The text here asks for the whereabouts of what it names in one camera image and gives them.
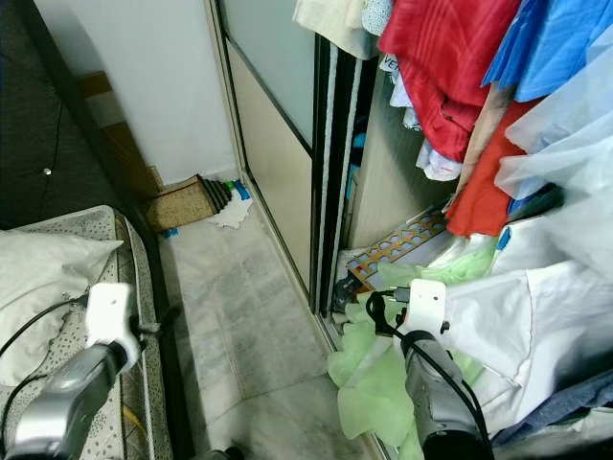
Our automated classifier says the white pillow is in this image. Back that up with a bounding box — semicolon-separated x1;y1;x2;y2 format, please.
0;230;92;384

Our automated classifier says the orange foam puzzle mat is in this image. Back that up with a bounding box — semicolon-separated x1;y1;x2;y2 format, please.
345;206;451;288

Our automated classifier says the light green fabric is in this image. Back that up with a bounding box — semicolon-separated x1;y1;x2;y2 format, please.
326;235;504;460

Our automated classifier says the grey patterned mattress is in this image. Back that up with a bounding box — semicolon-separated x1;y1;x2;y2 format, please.
0;204;169;460

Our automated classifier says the brown doormat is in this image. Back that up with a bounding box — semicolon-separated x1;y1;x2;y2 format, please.
144;174;231;231

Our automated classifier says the white crumpled tissue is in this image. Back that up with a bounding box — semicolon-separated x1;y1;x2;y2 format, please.
209;196;255;229

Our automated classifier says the white shirt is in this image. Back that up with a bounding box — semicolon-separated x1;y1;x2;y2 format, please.
436;216;613;437

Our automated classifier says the orange red garment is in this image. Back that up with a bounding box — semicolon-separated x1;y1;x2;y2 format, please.
445;101;542;239

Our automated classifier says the beige wooden wardrobe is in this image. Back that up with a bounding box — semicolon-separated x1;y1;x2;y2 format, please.
345;38;461;250

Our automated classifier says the small blue green object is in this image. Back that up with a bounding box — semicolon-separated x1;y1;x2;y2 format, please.
220;179;252;200

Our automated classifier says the robot left leg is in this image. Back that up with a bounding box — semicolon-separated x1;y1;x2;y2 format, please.
196;446;245;460

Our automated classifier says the white printed garment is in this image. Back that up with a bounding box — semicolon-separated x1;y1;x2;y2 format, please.
383;53;465;183

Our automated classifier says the beige sliding wardrobe door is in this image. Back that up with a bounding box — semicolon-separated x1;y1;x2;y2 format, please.
211;0;365;317

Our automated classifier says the tan garment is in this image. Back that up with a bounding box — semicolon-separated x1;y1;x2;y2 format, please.
458;81;518;193

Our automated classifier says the blue denim garment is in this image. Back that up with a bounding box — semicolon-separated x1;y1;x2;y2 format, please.
488;369;613;447

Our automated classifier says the clear plastic bag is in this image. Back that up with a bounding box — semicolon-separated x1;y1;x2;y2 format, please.
496;96;613;279

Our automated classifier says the cream garment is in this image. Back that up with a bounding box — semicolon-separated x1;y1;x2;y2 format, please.
292;0;375;58

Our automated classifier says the white dotted garment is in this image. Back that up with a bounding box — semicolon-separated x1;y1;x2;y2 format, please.
364;0;394;37

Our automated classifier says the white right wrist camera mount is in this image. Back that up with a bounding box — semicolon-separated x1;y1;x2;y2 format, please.
402;278;451;336

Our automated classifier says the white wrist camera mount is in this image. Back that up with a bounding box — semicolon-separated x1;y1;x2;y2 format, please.
402;278;451;336
84;283;137;370

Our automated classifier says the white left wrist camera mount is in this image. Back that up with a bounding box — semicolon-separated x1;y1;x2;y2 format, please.
84;283;137;370

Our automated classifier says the black bed frame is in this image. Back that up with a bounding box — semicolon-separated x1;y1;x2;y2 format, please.
125;206;202;460

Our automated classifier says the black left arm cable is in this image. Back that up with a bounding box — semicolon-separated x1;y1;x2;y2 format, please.
0;295;92;460

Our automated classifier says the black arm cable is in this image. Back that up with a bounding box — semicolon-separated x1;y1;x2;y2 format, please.
366;316;499;460
0;295;92;460

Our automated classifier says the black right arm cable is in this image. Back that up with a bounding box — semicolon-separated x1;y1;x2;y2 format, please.
366;316;499;460

